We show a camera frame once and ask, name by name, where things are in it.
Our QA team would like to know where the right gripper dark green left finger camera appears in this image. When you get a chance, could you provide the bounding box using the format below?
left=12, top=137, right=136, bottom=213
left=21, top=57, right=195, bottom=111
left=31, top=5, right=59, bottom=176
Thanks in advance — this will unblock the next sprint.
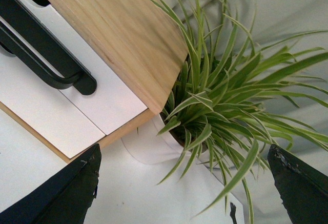
left=1, top=144, right=101, bottom=223

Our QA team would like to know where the right gripper dark green right finger camera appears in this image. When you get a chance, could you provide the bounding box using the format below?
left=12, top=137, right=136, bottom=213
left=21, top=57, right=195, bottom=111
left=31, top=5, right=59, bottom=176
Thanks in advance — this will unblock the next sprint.
left=268, top=144, right=327, bottom=223

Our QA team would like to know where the white drawer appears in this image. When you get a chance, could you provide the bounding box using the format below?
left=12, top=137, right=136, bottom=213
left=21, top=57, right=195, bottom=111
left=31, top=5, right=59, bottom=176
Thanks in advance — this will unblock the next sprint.
left=1, top=53, right=104, bottom=158
left=1, top=0, right=147, bottom=135

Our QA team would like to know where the light wooden drawer cabinet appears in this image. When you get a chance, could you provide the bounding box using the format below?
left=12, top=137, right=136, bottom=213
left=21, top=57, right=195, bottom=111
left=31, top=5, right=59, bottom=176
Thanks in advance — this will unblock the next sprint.
left=1, top=0, right=187, bottom=162

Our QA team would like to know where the pale grey curtain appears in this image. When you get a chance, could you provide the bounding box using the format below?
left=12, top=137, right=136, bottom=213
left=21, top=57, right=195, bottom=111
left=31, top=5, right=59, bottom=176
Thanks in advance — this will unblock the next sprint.
left=140, top=0, right=328, bottom=224

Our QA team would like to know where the black drawer handle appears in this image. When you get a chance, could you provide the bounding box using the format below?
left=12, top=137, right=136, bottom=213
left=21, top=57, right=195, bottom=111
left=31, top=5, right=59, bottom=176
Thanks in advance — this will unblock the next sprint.
left=1, top=0, right=97, bottom=95

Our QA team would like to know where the green spider plant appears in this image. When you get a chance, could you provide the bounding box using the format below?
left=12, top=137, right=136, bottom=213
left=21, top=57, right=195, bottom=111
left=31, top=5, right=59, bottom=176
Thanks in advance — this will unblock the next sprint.
left=130, top=0, right=328, bottom=224

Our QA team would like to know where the white plastic plant pot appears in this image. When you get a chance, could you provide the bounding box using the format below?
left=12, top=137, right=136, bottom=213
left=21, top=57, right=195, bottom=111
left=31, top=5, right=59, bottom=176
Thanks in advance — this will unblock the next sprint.
left=120, top=112, right=223, bottom=171

